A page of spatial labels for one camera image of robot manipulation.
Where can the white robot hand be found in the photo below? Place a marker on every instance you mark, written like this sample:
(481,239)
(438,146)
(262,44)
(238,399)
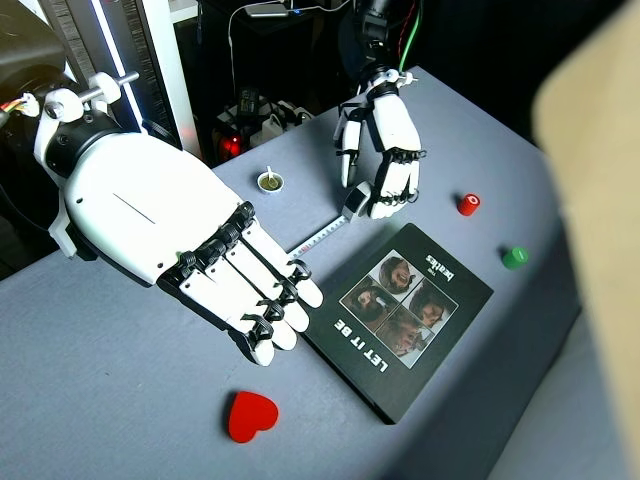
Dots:
(395,125)
(150,200)

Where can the silver and black tape measure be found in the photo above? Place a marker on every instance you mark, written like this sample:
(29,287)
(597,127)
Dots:
(352,205)

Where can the black Let It Be album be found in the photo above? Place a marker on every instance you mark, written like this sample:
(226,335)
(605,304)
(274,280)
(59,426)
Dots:
(440,360)

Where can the red glowing device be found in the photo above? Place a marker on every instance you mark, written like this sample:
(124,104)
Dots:
(231,146)

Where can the red cylinder block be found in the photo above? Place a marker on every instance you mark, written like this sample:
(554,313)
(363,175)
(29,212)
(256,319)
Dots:
(469,204)

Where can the white power strip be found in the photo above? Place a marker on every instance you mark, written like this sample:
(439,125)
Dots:
(274,125)

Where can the small white cup with spoon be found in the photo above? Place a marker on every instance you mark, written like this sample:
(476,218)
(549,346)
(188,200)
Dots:
(270,183)

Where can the black power adapter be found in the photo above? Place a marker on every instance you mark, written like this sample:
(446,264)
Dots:
(247,102)

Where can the flat silver device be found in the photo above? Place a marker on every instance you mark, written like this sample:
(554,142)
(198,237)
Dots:
(268,11)

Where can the green cylinder block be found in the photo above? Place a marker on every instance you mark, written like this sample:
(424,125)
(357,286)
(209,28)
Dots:
(515,258)

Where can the grey table cloth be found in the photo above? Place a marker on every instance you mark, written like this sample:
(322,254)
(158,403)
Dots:
(150,390)

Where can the beige blurred board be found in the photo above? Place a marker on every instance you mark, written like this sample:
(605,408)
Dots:
(600,200)

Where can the red heart block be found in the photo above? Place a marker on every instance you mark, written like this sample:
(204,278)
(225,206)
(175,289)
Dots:
(252,417)

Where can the white post with light strip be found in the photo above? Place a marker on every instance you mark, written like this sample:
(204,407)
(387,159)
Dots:
(165,75)

